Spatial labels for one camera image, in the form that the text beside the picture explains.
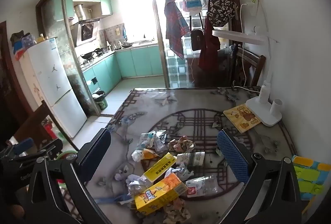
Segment dark trash bin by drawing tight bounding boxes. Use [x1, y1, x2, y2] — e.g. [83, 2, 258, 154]
[92, 91, 108, 111]

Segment clear plastic container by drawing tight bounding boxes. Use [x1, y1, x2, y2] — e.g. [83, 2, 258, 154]
[22, 34, 37, 46]

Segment red plastic bottle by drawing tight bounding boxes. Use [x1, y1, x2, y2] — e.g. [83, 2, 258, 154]
[44, 122, 59, 140]

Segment blue red box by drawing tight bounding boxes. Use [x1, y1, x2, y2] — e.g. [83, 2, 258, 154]
[13, 41, 29, 60]

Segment clear bag with red label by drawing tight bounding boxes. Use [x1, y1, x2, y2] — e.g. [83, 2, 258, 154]
[185, 175, 224, 197]

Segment dark wooden chair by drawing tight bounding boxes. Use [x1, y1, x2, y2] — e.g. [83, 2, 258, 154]
[230, 46, 266, 87]

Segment green round basin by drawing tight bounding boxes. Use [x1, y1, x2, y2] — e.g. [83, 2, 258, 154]
[55, 150, 78, 162]

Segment patterned paper cup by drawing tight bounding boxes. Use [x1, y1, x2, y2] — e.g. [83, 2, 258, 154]
[176, 152, 206, 170]

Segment blue yellow plastic bin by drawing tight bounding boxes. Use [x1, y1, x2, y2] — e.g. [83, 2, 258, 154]
[291, 155, 325, 201]

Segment large orange yellow box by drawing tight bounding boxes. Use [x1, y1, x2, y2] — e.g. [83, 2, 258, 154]
[134, 173, 189, 215]

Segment yellow bear cartoon coaster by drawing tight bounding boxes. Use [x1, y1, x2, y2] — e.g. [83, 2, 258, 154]
[223, 103, 261, 134]

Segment clear plastic film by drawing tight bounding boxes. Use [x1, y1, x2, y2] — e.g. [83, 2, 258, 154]
[145, 91, 176, 106]

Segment white refrigerator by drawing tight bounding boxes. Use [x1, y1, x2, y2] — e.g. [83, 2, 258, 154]
[19, 37, 88, 138]

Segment long yellow medicine box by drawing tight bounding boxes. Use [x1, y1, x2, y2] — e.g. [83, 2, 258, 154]
[143, 152, 177, 183]

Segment clear plastic wrapper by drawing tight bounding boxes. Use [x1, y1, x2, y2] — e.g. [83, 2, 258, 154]
[137, 130, 168, 155]

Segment crumpled pink patterned paper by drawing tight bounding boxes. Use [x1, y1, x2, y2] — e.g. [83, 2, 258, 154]
[168, 136, 196, 153]

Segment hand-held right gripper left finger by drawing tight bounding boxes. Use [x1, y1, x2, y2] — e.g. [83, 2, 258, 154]
[26, 128, 112, 224]

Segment crumpled white paper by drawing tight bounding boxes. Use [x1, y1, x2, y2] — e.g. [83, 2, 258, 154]
[172, 166, 195, 180]

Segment glass sliding door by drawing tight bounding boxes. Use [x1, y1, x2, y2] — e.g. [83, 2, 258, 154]
[143, 0, 233, 89]

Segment teal base cabinets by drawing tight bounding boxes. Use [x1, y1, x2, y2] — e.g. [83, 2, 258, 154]
[81, 44, 163, 90]

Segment crumpled white blue plastic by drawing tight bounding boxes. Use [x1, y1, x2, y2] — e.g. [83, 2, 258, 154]
[126, 174, 153, 197]

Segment silver vent duct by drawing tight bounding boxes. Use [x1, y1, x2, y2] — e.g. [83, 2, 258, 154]
[74, 4, 86, 21]

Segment red apron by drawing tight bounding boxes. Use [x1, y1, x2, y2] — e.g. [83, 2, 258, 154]
[198, 15, 220, 72]

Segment brown red-print paper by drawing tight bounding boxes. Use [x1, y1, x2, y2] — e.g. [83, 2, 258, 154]
[163, 198, 192, 223]

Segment black pouch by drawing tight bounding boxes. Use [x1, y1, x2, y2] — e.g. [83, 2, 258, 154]
[191, 29, 205, 51]

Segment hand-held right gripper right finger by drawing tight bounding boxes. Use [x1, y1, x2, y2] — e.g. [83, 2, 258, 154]
[216, 130, 303, 224]

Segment white desk lamp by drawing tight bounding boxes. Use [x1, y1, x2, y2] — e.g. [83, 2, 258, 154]
[212, 28, 282, 127]

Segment range hood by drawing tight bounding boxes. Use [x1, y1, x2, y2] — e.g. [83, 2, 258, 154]
[74, 17, 100, 46]

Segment person's left forearm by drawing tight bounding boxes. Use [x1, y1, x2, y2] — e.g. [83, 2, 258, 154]
[0, 198, 29, 224]

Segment teal wall cabinets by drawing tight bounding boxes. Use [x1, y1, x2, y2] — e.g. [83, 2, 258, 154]
[63, 0, 112, 20]

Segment black letter-print bag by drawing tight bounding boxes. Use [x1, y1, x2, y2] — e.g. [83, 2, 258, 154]
[207, 0, 240, 28]

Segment plaid hanging cloth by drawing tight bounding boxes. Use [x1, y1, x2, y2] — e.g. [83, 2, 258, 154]
[164, 0, 190, 60]

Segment white charging cable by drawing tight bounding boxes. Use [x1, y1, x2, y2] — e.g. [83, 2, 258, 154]
[231, 2, 261, 90]

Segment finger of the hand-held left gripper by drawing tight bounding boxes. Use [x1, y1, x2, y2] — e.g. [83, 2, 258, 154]
[34, 139, 64, 160]
[13, 137, 35, 156]

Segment dark cloth bundle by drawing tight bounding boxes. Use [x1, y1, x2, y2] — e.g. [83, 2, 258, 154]
[10, 31, 25, 46]

